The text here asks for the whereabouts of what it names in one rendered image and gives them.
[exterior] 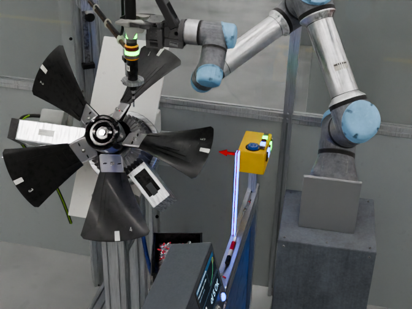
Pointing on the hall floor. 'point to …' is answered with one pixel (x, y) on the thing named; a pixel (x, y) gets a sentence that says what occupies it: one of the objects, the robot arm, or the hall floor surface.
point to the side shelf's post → (153, 220)
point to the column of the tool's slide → (95, 248)
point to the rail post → (251, 259)
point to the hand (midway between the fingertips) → (121, 18)
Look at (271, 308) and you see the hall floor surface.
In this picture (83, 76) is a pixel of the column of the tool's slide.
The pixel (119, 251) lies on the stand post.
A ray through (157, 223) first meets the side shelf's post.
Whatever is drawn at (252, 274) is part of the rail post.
